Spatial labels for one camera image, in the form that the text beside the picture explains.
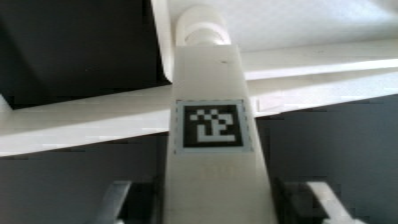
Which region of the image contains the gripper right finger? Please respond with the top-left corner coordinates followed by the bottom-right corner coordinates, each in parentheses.
top-left (276, 179), bottom-right (369, 224)

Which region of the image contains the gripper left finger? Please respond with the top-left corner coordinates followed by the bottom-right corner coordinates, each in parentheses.
top-left (86, 179), bottom-right (159, 224)

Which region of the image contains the white desk leg front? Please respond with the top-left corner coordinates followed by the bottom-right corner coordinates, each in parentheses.
top-left (164, 5), bottom-right (278, 224)

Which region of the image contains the white desk top tray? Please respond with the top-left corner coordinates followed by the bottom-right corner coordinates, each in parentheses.
top-left (0, 0), bottom-right (398, 158)

